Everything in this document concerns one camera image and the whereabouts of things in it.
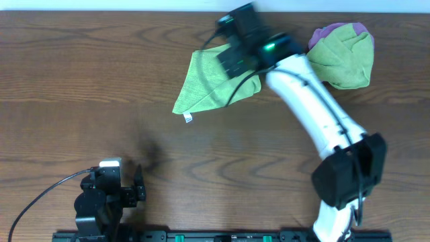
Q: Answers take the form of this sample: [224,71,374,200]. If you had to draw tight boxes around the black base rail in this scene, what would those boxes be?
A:
[52,230,393,242]

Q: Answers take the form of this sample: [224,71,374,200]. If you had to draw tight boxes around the light green microfiber cloth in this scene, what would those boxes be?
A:
[172,44,261,122]

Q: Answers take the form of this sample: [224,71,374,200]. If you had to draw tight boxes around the purple cloth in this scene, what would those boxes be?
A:
[308,22,369,50]

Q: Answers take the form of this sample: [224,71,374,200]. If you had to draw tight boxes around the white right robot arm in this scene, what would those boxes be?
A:
[216,3,392,241]

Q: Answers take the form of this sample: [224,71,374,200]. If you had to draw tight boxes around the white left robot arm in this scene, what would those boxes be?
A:
[74,165,146,242]

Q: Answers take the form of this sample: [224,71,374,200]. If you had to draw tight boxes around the olive green folded cloth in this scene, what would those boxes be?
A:
[306,23,374,89]

